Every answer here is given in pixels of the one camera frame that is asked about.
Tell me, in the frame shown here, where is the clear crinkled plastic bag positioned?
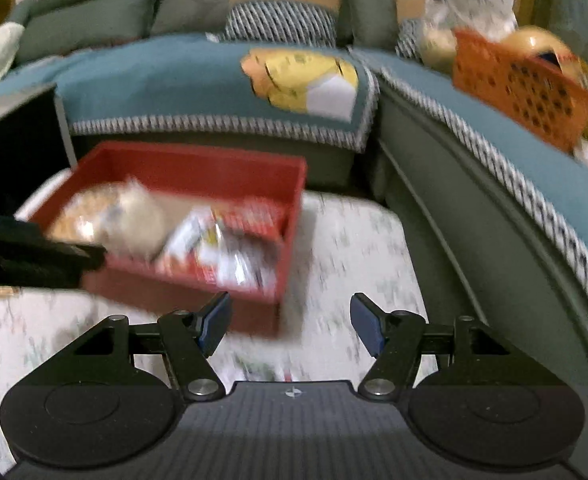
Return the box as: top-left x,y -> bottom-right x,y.
421,0 -> 519,41

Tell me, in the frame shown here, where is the round brown cookie packet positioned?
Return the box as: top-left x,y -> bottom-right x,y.
49,187 -> 125,246

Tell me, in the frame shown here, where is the large striped cushion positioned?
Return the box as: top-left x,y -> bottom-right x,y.
224,0 -> 339,48

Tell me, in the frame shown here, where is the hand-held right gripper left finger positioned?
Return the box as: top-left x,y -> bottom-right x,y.
39,290 -> 235,403

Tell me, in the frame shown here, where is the small striped cushion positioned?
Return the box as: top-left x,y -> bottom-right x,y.
395,17 -> 427,58

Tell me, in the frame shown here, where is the small tan cushion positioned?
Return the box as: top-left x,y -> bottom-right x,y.
396,0 -> 427,23

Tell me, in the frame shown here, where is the plain teal sofa cover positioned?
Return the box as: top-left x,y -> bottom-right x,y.
349,47 -> 588,313

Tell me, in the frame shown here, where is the clear packet with pale cake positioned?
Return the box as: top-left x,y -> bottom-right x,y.
101,177 -> 169,261

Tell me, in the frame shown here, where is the beige round object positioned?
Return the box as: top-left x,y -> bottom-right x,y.
418,25 -> 457,73

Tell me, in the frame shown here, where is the yellow rounded object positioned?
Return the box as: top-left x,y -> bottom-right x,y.
504,25 -> 582,76

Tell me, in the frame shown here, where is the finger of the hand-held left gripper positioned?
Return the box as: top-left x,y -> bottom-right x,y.
24,230 -> 109,283

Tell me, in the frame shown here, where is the white striped snack packet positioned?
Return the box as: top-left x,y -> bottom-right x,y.
164,207 -> 215,266

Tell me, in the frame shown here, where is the red cardboard box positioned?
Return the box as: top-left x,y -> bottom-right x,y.
26,141 -> 309,338

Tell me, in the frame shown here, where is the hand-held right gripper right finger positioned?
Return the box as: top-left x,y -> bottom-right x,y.
349,292 -> 539,403

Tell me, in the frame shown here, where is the orange plastic basket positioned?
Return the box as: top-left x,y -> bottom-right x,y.
451,27 -> 588,153

